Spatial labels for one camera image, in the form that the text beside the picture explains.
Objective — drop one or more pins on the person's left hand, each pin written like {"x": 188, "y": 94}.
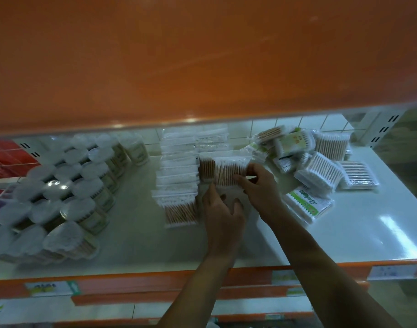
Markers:
{"x": 225, "y": 222}

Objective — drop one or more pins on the person's right hand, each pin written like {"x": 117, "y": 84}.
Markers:
{"x": 266, "y": 198}

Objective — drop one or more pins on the green-label swab packet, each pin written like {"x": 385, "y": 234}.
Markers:
{"x": 309, "y": 201}

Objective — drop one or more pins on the pile of cotton swab packs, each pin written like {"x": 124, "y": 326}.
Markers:
{"x": 318, "y": 172}

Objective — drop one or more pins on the white shelf orange rail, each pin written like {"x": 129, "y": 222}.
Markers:
{"x": 365, "y": 218}

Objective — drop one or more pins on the white shelf board orange rim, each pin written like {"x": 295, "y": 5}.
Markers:
{"x": 58, "y": 309}
{"x": 143, "y": 298}
{"x": 263, "y": 305}
{"x": 208, "y": 58}

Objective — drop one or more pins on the person's right forearm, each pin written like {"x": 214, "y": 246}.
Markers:
{"x": 331, "y": 280}

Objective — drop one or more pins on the person's left forearm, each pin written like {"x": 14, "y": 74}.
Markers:
{"x": 195, "y": 293}

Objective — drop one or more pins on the person's white garment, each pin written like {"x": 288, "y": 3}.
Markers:
{"x": 213, "y": 325}

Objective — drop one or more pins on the narrow green price label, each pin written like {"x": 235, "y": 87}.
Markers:
{"x": 295, "y": 292}

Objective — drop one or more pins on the plain white price label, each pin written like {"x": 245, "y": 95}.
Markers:
{"x": 393, "y": 272}

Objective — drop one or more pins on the price label green arrow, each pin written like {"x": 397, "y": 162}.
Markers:
{"x": 49, "y": 288}

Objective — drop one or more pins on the white slotted end post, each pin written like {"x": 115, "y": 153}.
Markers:
{"x": 383, "y": 128}

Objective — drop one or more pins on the white slotted shelf post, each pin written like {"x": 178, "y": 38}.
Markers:
{"x": 29, "y": 146}

